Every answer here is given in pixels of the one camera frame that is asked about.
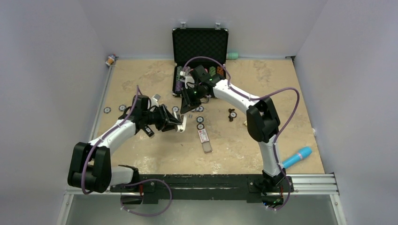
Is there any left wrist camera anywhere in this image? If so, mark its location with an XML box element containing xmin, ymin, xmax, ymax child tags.
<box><xmin>150</xmin><ymin>94</ymin><xmax>161</xmax><ymax>107</ymax></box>

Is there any green cylinder object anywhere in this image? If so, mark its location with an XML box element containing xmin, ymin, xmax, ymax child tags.
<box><xmin>226</xmin><ymin>52</ymin><xmax>239</xmax><ymax>60</ymax></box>

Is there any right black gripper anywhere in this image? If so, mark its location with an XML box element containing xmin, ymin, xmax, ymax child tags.
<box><xmin>180</xmin><ymin>84</ymin><xmax>205</xmax><ymax>114</ymax></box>

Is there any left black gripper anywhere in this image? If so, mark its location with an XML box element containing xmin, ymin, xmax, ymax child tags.
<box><xmin>142</xmin><ymin>104</ymin><xmax>181</xmax><ymax>132</ymax></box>

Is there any poker chip above staple box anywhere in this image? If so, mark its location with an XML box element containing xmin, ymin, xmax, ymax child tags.
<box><xmin>196</xmin><ymin>116</ymin><xmax>204</xmax><ymax>123</ymax></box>

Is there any small orange bottle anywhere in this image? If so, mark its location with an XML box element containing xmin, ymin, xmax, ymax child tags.
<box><xmin>105</xmin><ymin>54</ymin><xmax>116</xmax><ymax>66</ymax></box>

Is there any blue cylinder tool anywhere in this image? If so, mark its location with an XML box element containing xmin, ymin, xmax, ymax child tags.
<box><xmin>283</xmin><ymin>146</ymin><xmax>312</xmax><ymax>169</ymax></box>

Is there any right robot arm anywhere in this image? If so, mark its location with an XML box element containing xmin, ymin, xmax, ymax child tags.
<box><xmin>180</xmin><ymin>66</ymin><xmax>293</xmax><ymax>192</ymax></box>

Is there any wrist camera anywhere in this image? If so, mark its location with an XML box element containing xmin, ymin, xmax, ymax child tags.
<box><xmin>179</xmin><ymin>71</ymin><xmax>194</xmax><ymax>89</ymax></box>
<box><xmin>150</xmin><ymin>94</ymin><xmax>161</xmax><ymax>107</ymax></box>

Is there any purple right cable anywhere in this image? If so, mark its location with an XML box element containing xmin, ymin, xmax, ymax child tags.
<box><xmin>182</xmin><ymin>56</ymin><xmax>301</xmax><ymax>212</ymax></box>

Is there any staple box with clear lid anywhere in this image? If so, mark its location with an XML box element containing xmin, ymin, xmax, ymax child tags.
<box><xmin>198</xmin><ymin>129</ymin><xmax>212</xmax><ymax>153</ymax></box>

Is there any black stapler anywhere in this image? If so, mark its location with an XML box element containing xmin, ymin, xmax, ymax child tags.
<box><xmin>143</xmin><ymin>125</ymin><xmax>154</xmax><ymax>138</ymax></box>

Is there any white stapler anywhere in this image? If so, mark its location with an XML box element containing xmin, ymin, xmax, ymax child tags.
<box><xmin>173</xmin><ymin>112</ymin><xmax>187</xmax><ymax>133</ymax></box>

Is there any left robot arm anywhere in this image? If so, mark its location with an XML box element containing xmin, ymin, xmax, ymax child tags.
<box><xmin>67</xmin><ymin>95</ymin><xmax>187</xmax><ymax>194</ymax></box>

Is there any brown figure toy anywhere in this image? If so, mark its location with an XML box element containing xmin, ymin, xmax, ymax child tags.
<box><xmin>228</xmin><ymin>108</ymin><xmax>237</xmax><ymax>122</ymax></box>

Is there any poker chip near staple box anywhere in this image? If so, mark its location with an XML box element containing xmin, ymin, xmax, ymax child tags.
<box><xmin>197</xmin><ymin>123</ymin><xmax>205</xmax><ymax>130</ymax></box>

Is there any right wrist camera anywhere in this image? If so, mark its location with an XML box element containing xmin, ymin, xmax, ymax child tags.
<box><xmin>179</xmin><ymin>71</ymin><xmax>194</xmax><ymax>89</ymax></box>

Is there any black poker chip case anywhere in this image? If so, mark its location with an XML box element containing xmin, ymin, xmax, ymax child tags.
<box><xmin>172</xmin><ymin>28</ymin><xmax>229</xmax><ymax>97</ymax></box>

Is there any poker chip far left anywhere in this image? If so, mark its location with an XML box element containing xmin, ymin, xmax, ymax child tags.
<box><xmin>103</xmin><ymin>107</ymin><xmax>111</xmax><ymax>114</ymax></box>

